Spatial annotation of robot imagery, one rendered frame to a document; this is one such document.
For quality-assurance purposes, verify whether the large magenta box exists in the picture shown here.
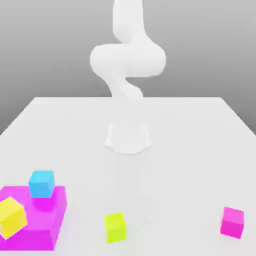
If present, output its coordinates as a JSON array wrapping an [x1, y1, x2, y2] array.
[[0, 185, 68, 252]]

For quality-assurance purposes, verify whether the small cyan cube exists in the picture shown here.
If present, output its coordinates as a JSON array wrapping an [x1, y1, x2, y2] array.
[[28, 170, 55, 199]]

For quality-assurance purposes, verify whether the small pink cube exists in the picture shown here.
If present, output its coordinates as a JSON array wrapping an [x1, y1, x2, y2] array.
[[219, 206, 245, 240]]

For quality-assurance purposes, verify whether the small lime cube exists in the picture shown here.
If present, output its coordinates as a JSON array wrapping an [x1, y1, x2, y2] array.
[[103, 211, 128, 244]]

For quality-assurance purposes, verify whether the small yellow cube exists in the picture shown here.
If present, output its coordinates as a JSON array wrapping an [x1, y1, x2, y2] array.
[[0, 196, 29, 240]]

